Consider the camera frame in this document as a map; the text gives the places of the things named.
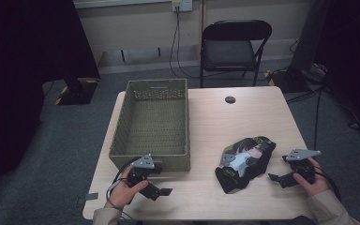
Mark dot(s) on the black printed cloth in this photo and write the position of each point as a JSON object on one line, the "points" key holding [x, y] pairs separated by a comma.
{"points": [[243, 165]]}

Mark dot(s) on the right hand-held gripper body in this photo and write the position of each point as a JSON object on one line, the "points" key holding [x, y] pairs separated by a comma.
{"points": [[303, 165]]}

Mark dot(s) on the black stand base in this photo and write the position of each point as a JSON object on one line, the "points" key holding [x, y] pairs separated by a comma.
{"points": [[78, 90]]}

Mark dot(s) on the grey stand with black base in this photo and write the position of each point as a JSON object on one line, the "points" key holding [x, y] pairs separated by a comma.
{"points": [[306, 47]]}

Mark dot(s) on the black folding chair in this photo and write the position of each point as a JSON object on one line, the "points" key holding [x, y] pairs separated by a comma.
{"points": [[231, 53]]}

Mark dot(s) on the dark curtain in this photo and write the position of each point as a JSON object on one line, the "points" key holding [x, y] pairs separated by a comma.
{"points": [[18, 78], [353, 47]]}

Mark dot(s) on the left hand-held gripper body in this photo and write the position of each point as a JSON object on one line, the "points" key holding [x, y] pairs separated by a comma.
{"points": [[142, 170]]}

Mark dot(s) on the grey tape strip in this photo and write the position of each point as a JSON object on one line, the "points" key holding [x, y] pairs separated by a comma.
{"points": [[90, 196]]}

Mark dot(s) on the person's left hand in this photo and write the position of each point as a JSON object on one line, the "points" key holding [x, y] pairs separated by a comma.
{"points": [[122, 192]]}

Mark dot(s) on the white wall outlet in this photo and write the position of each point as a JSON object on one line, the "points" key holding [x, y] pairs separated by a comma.
{"points": [[182, 4]]}

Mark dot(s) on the green woven basket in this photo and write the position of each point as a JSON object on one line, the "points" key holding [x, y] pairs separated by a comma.
{"points": [[153, 125]]}

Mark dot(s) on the person's right hand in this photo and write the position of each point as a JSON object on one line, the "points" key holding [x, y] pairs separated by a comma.
{"points": [[314, 186]]}

